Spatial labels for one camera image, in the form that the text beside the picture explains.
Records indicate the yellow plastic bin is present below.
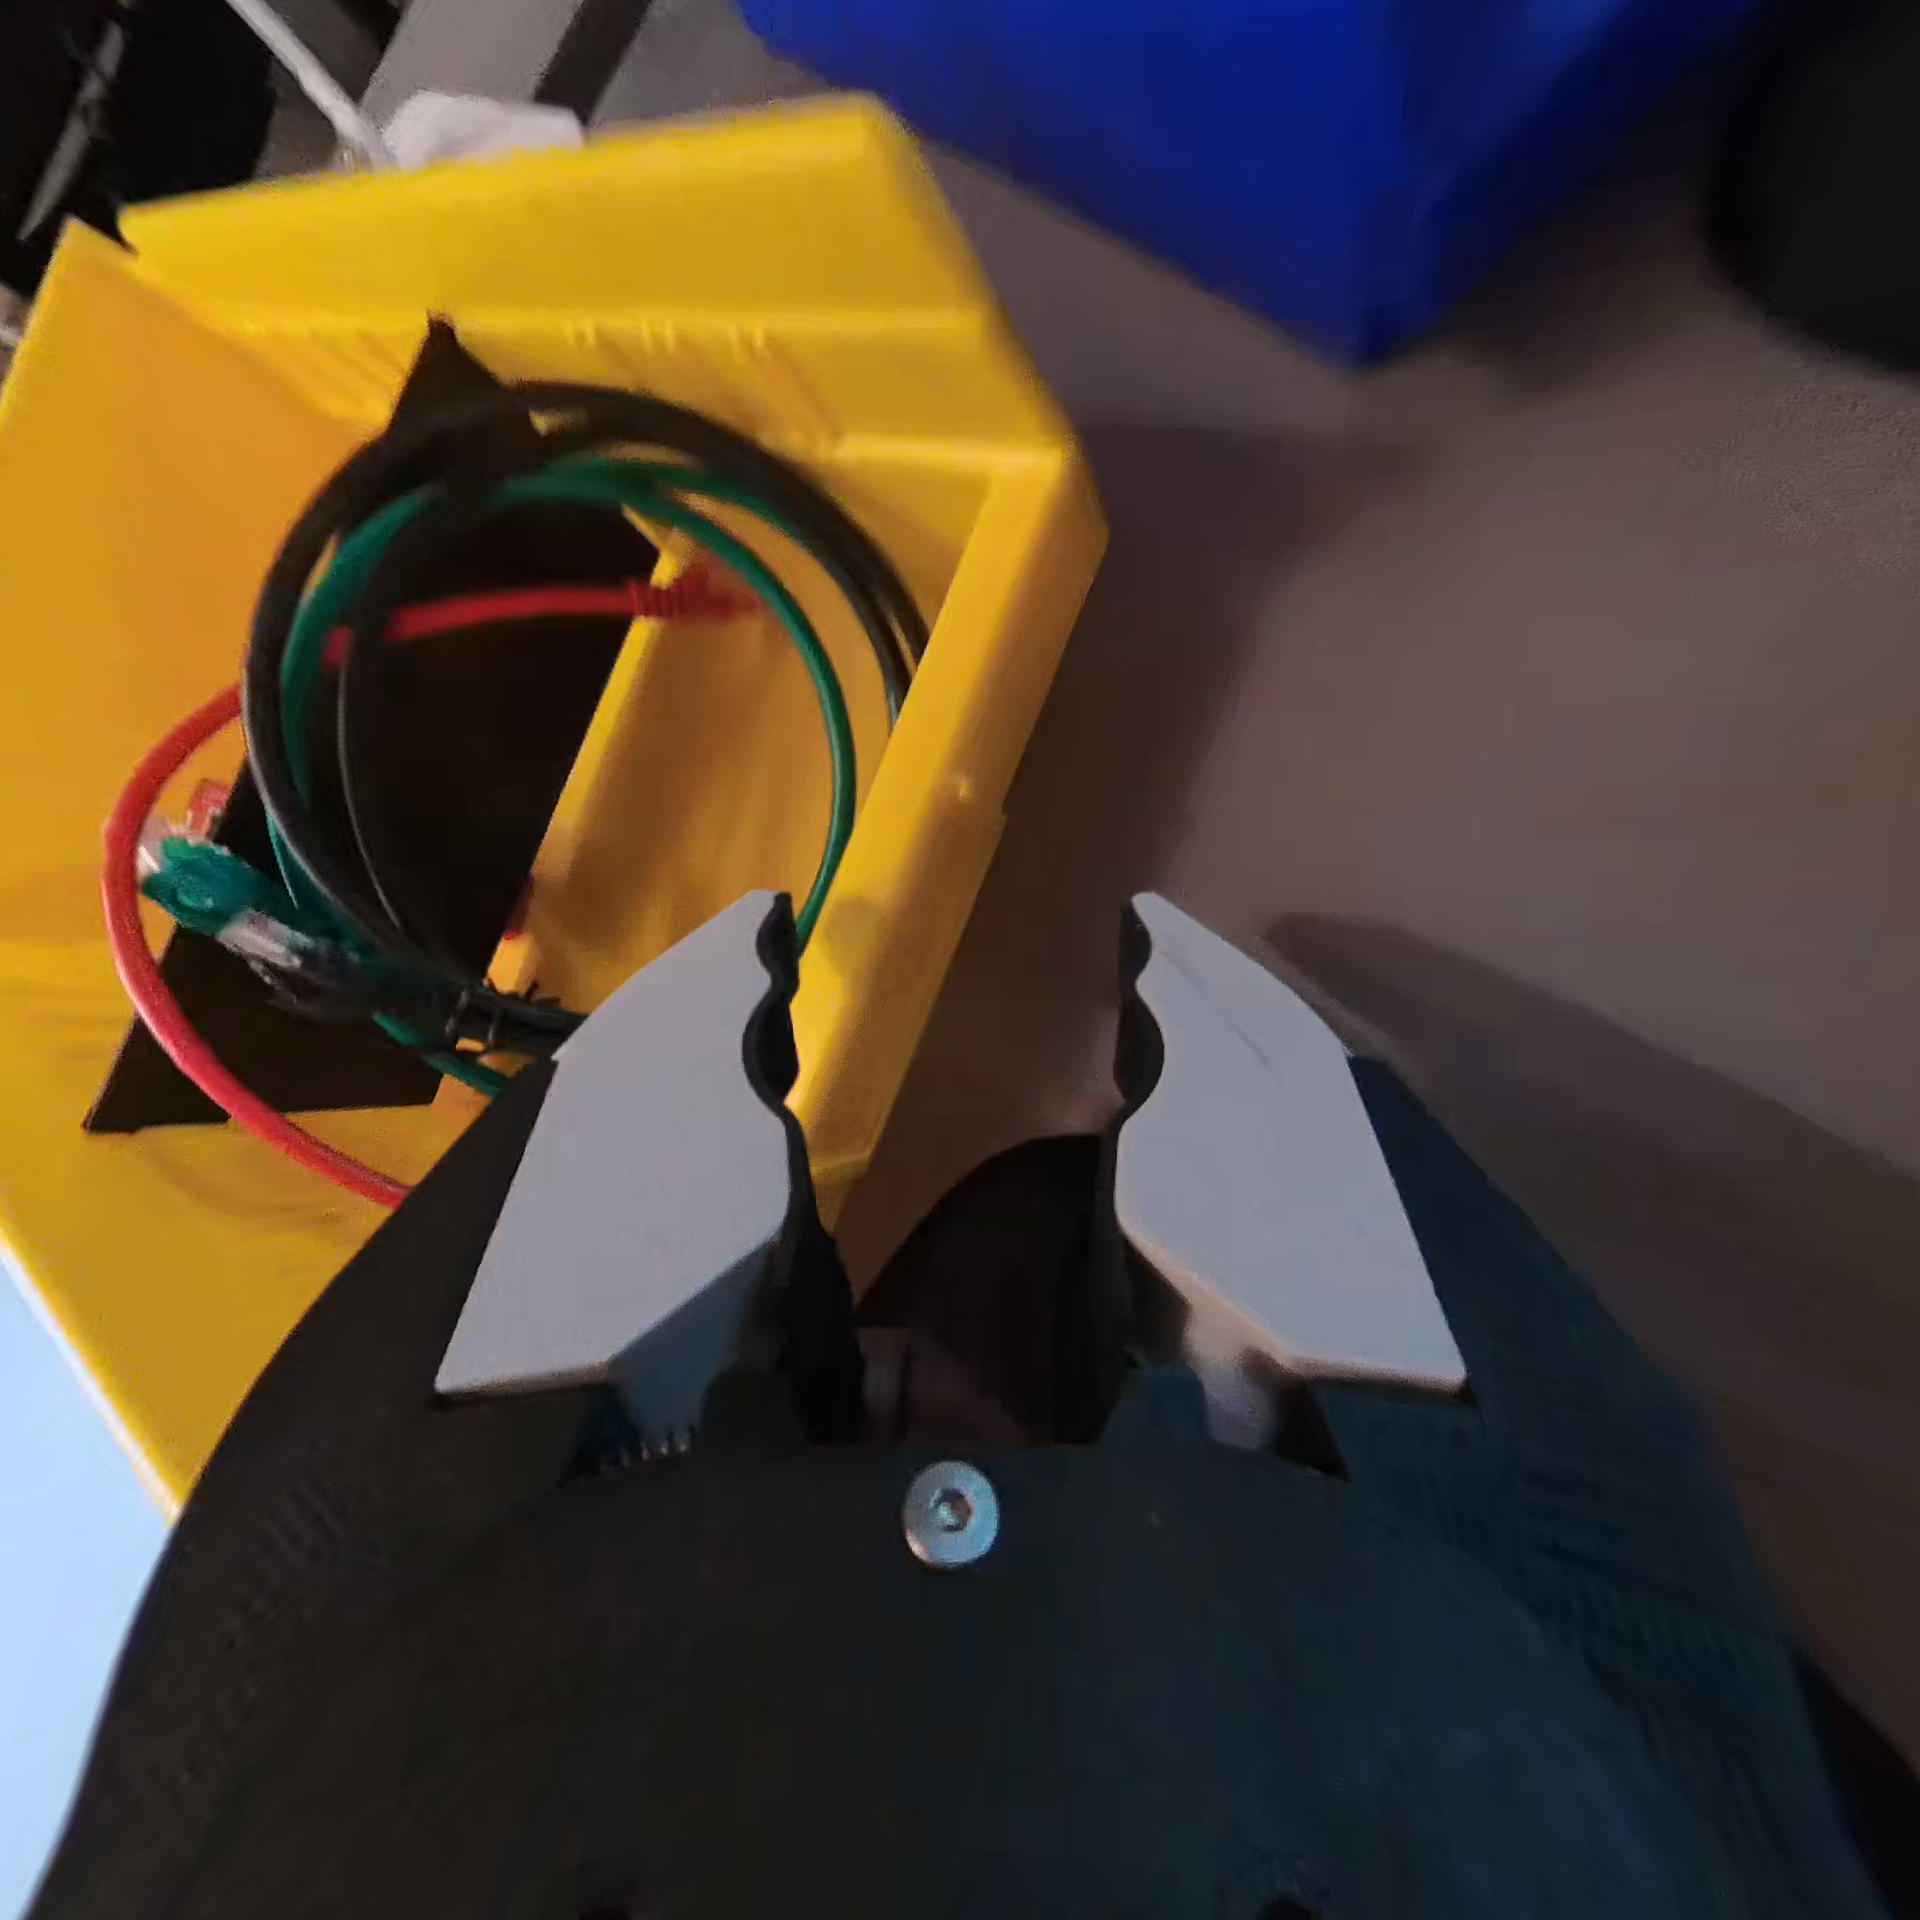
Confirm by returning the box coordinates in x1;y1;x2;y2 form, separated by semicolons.
0;93;1114;1518

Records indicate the red network cable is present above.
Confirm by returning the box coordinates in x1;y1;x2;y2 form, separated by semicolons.
104;576;760;1209

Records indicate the green network cable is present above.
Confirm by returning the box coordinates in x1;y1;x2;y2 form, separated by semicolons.
141;457;860;1097

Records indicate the black network cable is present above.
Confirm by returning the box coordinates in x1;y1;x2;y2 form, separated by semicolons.
241;382;932;1050

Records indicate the blue plastic bin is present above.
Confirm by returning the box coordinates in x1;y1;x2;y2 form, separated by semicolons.
737;0;1788;367

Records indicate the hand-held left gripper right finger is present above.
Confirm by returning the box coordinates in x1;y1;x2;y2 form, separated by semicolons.
1101;890;1471;1448

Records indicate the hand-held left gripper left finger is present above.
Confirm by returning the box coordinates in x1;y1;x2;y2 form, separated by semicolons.
435;888;864;1448

